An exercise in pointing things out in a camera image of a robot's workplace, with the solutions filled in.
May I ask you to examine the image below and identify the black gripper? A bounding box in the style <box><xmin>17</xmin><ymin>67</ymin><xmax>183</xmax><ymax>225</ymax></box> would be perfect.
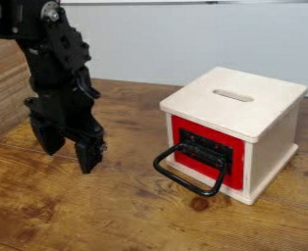
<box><xmin>25</xmin><ymin>68</ymin><xmax>105</xmax><ymax>174</ymax></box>

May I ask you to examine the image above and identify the red drawer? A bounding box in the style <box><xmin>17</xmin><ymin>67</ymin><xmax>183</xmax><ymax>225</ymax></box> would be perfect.
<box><xmin>171</xmin><ymin>116</ymin><xmax>244</xmax><ymax>190</ymax></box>

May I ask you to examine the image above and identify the black metal drawer handle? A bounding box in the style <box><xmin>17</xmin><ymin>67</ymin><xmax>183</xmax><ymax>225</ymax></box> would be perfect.
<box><xmin>153</xmin><ymin>128</ymin><xmax>234</xmax><ymax>198</ymax></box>

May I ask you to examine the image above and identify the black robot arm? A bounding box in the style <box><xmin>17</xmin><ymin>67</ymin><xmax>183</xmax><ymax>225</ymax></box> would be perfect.
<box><xmin>0</xmin><ymin>0</ymin><xmax>105</xmax><ymax>174</ymax></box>

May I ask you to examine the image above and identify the wooden slatted panel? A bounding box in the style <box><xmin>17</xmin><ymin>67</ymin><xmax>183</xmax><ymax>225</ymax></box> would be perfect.
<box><xmin>0</xmin><ymin>39</ymin><xmax>31</xmax><ymax>138</ymax></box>

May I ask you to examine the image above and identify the light wooden box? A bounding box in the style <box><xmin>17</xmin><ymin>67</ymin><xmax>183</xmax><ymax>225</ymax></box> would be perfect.
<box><xmin>159</xmin><ymin>67</ymin><xmax>308</xmax><ymax>205</ymax></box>

